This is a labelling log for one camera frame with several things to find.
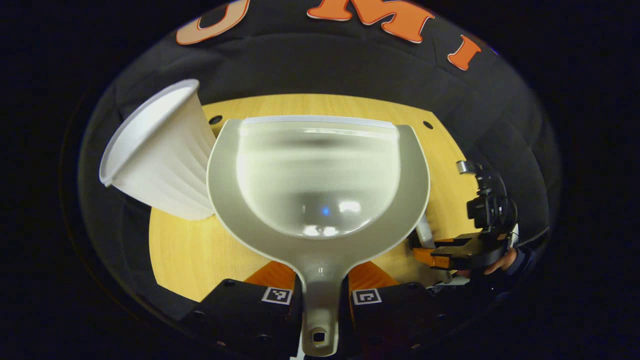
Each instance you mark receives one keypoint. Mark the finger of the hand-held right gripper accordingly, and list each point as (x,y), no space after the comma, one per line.
(460,241)
(432,257)

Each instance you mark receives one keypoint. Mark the white ribbed garbage bin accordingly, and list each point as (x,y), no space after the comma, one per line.
(160,160)

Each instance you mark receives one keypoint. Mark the small white broom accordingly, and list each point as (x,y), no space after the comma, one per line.
(426,232)

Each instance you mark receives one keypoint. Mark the wooden desktop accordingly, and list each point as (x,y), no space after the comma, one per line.
(200,255)

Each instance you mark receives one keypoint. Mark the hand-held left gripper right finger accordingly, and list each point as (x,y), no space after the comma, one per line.
(390,315)

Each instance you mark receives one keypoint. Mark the grey dustpan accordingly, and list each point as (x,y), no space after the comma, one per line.
(320,250)

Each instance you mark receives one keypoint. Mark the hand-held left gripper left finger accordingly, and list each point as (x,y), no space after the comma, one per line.
(240,312)

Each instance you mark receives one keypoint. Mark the black backdrop cloth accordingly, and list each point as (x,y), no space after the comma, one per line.
(350,65)

